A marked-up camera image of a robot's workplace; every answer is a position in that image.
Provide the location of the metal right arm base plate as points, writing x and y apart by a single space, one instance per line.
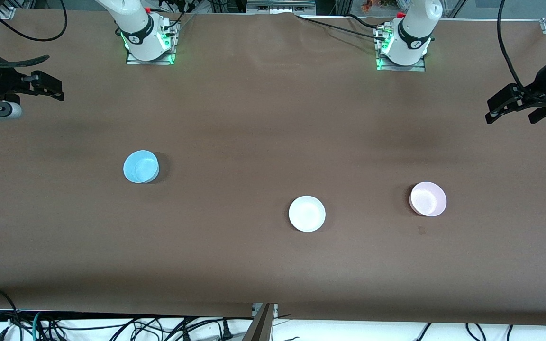
133 60

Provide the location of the brown table cover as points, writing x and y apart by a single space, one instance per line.
254 118

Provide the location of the light blue plastic bowl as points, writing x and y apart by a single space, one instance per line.
140 166

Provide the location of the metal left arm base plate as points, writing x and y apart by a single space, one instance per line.
415 68

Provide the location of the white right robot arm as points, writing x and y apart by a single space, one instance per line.
135 28

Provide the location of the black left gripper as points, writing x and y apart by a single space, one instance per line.
540 86

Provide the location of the silver metal box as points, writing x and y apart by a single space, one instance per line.
280 7

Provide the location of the aluminium frame post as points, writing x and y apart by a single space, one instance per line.
261 327

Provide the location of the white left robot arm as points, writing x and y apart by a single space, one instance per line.
415 28

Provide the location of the black power plug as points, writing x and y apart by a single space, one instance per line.
227 330

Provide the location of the pink plastic bowl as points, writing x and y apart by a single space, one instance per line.
428 199

